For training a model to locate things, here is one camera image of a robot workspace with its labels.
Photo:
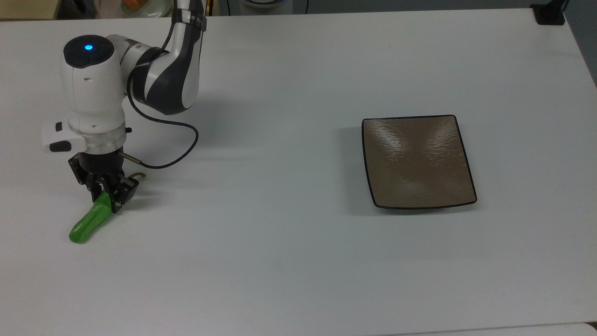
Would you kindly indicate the green chili pepper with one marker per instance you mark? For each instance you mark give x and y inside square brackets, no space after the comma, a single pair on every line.
[86,226]

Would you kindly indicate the orange food piece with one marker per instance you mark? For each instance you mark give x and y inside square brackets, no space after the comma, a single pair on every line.
[136,4]

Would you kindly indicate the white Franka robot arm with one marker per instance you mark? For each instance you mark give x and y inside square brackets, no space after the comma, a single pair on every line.
[93,88]

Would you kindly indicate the square brown ceramic plate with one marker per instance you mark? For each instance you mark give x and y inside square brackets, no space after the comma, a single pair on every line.
[417,163]

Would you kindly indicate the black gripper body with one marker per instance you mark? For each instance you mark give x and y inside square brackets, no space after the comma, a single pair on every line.
[100,165]

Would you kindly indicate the pale green round plate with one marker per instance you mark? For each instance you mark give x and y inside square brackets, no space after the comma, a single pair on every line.
[156,9]

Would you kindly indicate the light wooden side table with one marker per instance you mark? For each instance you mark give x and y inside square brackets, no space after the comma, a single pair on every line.
[28,8]

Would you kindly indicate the black corner clamp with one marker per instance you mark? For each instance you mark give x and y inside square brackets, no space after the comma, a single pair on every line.
[549,14]

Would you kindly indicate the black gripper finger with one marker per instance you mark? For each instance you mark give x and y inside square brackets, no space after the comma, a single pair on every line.
[96,189]
[119,200]

